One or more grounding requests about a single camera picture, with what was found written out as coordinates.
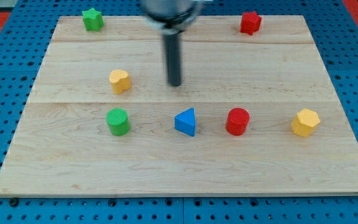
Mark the red star block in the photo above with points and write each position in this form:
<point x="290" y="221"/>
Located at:
<point x="250" y="22"/>

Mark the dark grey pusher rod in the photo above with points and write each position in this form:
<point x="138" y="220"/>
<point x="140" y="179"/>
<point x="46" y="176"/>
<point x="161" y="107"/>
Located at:
<point x="172" y="52"/>

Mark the yellow hexagon block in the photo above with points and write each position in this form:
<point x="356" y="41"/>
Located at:
<point x="305" y="123"/>

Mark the green cylinder block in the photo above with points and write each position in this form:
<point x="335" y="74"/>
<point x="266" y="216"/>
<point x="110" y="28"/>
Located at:
<point x="118" y="122"/>

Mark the green star block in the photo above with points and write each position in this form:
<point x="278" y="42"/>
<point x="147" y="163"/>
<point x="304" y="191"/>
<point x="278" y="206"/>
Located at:
<point x="92" y="19"/>

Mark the yellow heart block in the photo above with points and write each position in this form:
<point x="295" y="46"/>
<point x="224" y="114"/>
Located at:
<point x="120" y="81"/>

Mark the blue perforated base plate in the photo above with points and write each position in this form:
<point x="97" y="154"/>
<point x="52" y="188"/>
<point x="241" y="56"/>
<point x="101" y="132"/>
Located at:
<point x="23" y="43"/>

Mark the red cylinder block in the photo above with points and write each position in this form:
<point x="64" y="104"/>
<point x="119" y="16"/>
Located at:
<point x="237" y="121"/>

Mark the wooden board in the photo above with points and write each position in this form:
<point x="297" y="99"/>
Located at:
<point x="62" y="146"/>

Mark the blue triangle block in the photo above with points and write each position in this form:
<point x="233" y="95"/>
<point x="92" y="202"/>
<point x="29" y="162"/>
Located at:
<point x="185" y="122"/>

